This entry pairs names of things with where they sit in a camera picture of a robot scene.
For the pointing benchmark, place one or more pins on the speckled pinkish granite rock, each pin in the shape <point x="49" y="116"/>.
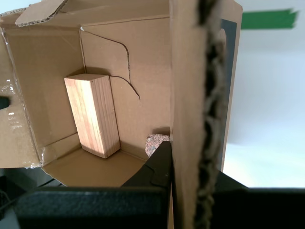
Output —
<point x="153" y="143"/>

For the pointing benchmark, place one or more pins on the green tape strip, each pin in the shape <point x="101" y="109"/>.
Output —
<point x="267" y="19"/>

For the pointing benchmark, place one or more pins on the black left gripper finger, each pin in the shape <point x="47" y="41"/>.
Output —
<point x="4" y="102"/>

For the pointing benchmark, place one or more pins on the light wooden block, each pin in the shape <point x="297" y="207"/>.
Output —
<point x="93" y="114"/>

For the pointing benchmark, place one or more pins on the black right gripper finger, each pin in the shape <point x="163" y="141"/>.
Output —
<point x="262" y="210"/>
<point x="95" y="207"/>

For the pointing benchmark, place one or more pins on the cardboard box black stripes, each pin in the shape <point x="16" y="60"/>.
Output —
<point x="186" y="95"/>

